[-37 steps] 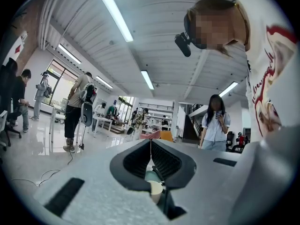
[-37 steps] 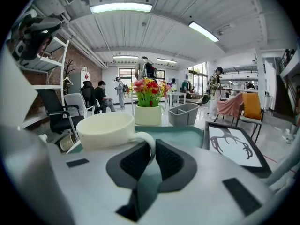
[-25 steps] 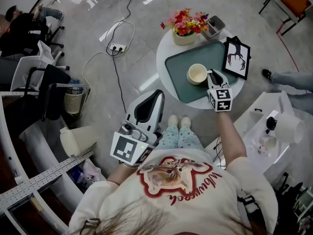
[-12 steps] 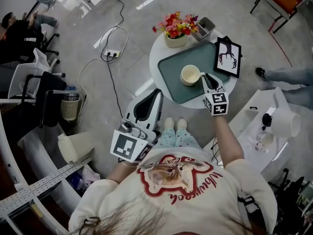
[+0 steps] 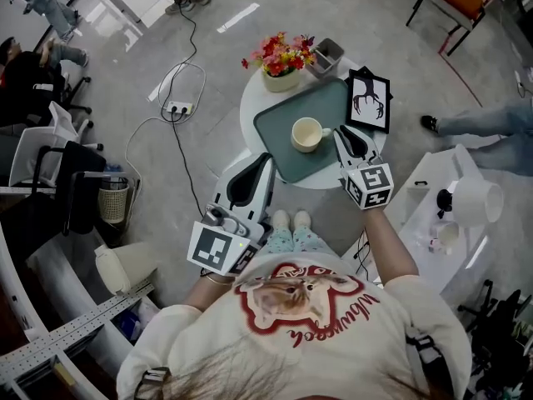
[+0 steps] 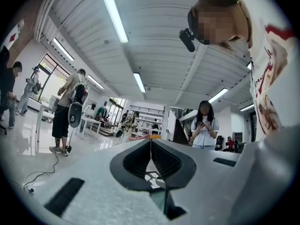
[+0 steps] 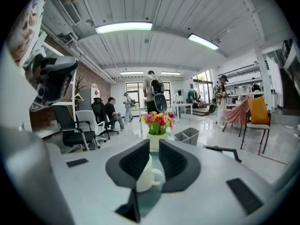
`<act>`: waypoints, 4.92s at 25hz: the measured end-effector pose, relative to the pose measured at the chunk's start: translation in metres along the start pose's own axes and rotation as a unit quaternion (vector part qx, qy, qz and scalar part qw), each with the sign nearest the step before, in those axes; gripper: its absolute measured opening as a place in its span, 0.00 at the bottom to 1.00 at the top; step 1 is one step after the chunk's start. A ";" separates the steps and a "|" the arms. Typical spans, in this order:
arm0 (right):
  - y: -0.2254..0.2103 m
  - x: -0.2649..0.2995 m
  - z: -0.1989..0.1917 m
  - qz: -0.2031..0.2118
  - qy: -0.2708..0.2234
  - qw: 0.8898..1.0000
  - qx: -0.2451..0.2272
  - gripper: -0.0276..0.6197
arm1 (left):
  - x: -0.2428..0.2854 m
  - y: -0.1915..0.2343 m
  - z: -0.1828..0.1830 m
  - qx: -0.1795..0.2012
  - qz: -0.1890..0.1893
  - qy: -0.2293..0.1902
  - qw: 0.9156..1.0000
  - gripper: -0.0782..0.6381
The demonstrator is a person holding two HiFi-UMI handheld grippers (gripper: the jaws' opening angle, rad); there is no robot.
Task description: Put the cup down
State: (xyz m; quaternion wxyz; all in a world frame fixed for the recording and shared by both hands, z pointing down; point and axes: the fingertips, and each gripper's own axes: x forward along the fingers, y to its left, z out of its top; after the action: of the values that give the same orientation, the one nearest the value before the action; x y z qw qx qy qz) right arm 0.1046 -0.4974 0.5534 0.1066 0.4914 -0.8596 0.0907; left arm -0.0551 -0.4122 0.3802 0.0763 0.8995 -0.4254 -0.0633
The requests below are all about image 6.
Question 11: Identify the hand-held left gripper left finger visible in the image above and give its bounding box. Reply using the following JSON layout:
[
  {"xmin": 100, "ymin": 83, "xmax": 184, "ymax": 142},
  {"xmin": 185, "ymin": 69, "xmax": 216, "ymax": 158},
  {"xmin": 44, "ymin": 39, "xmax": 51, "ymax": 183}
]
[{"xmin": 35, "ymin": 139, "xmax": 168, "ymax": 225}]

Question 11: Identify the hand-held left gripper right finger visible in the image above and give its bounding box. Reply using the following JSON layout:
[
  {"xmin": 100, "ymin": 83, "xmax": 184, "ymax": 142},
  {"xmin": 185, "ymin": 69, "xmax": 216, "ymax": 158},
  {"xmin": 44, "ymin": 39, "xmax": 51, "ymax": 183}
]
[{"xmin": 150, "ymin": 139, "xmax": 246, "ymax": 225}]

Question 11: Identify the black hanging tool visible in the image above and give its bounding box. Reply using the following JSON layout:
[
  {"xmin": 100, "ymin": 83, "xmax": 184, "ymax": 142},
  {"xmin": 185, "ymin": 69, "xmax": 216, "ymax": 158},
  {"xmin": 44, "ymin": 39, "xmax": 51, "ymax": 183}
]
[{"xmin": 67, "ymin": 127, "xmax": 73, "ymax": 153}]

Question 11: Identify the small white table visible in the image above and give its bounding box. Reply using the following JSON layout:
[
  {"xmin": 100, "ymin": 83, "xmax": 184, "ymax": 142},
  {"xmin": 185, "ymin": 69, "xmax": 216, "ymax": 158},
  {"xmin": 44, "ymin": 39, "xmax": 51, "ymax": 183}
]
[{"xmin": 79, "ymin": 116, "xmax": 103, "ymax": 140}]

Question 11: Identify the grey oval device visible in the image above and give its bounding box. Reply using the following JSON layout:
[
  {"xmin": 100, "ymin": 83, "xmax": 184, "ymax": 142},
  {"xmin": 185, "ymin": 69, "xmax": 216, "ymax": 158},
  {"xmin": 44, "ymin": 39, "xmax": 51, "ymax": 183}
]
[{"xmin": 67, "ymin": 102, "xmax": 83, "ymax": 128}]

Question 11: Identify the white metal-leg desk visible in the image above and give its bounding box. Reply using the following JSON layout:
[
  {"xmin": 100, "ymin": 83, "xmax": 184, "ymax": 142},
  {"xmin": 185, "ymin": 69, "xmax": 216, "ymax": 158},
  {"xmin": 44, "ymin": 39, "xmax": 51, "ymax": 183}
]
[{"xmin": 36, "ymin": 101, "xmax": 61, "ymax": 142}]

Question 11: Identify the dark-framed window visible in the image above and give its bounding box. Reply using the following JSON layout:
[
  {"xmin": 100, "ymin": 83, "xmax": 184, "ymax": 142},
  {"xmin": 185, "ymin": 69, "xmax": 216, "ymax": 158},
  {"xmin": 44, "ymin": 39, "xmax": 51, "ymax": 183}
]
[{"xmin": 35, "ymin": 52, "xmax": 71, "ymax": 107}]

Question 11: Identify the person's cream printed shirt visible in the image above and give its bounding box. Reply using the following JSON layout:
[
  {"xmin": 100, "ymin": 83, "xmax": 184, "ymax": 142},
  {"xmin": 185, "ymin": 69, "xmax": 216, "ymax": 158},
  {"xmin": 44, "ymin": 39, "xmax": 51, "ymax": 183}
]
[{"xmin": 236, "ymin": 0, "xmax": 300, "ymax": 135}]

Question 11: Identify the person's head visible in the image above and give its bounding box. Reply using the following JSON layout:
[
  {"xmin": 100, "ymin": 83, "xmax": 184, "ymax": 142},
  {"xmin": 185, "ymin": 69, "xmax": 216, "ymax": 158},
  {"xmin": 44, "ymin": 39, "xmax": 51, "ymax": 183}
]
[{"xmin": 191, "ymin": 0, "xmax": 253, "ymax": 56}]

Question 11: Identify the black cable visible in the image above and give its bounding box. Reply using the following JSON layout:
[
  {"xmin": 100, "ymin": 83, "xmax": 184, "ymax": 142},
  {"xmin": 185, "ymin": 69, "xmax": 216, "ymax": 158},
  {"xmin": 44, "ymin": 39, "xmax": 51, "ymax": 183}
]
[{"xmin": 23, "ymin": 149, "xmax": 60, "ymax": 194}]

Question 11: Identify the white wall shelf unit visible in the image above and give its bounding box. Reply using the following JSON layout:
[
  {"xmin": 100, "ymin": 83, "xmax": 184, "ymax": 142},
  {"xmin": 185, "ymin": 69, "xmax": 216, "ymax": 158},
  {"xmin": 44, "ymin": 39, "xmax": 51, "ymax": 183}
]
[{"xmin": 130, "ymin": 105, "xmax": 165, "ymax": 135}]

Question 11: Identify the black head-mounted camera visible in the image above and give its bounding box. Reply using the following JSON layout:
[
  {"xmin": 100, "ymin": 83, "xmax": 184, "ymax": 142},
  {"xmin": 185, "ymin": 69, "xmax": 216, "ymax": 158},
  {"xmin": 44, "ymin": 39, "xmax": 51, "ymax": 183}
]
[{"xmin": 179, "ymin": 28, "xmax": 196, "ymax": 53}]

